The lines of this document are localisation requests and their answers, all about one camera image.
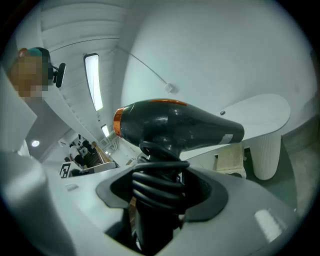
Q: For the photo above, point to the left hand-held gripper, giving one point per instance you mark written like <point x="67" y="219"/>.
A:
<point x="65" y="170"/>

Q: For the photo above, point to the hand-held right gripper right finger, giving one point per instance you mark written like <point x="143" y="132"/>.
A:
<point x="237" y="237"/>

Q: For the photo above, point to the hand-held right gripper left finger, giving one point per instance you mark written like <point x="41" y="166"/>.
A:
<point x="75" y="212"/>

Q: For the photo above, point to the black orange hair dryer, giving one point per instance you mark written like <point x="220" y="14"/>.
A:
<point x="175" y="125"/>

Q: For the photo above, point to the white rounded table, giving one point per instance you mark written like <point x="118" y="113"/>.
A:
<point x="262" y="112"/>

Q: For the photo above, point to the round ceiling spotlight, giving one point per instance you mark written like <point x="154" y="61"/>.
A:
<point x="35" y="143"/>

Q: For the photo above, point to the small ceiling light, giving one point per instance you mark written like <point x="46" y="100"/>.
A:
<point x="105" y="130"/>

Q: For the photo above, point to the person's white t-shirt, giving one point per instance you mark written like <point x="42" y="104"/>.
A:
<point x="15" y="112"/>

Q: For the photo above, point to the long ceiling light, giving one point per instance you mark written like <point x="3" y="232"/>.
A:
<point x="93" y="82"/>

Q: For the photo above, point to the person's head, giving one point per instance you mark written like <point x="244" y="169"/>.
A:
<point x="27" y="75"/>

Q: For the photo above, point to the small round grey knob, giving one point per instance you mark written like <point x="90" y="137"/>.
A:
<point x="222" y="112"/>

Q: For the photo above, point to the black head-mounted camera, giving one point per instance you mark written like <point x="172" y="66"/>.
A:
<point x="60" y="74"/>

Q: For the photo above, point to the white wall junction box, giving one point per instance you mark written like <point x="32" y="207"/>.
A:
<point x="168" y="87"/>

